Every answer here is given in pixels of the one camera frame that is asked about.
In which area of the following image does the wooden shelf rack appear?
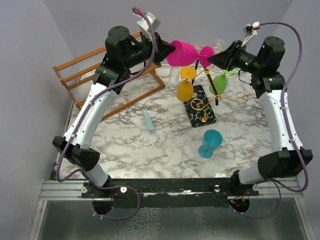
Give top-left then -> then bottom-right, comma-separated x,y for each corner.
53,46 -> 165,120

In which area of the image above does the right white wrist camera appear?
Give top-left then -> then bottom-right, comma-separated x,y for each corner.
241,21 -> 260,47

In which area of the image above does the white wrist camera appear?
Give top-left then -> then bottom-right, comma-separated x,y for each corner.
136,11 -> 162,38
241,21 -> 260,47

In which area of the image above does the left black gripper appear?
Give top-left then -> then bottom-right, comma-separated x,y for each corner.
123,29 -> 176,69

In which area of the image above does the green plastic goblet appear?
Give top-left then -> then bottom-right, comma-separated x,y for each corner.
212,68 -> 236,95

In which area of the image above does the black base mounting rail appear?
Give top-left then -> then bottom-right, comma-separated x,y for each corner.
81,177 -> 259,209

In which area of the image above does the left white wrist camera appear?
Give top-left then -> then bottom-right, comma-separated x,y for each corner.
136,11 -> 162,38

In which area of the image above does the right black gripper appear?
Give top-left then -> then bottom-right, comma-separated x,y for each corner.
207,40 -> 263,75

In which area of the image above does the gold wire glass rack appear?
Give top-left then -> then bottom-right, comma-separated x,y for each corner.
183,66 -> 249,128

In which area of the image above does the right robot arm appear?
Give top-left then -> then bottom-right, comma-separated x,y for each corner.
207,36 -> 313,196

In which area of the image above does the blue plastic goblet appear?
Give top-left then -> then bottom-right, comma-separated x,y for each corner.
198,129 -> 223,159

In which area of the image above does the light blue nail file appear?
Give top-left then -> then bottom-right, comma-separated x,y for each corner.
144,112 -> 154,133

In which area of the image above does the orange plastic goblet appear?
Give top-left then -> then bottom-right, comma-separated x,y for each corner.
176,66 -> 197,102

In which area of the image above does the pink plastic goblet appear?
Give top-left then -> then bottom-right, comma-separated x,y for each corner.
166,40 -> 215,67

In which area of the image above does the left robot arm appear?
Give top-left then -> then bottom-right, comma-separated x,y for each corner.
52,26 -> 176,198

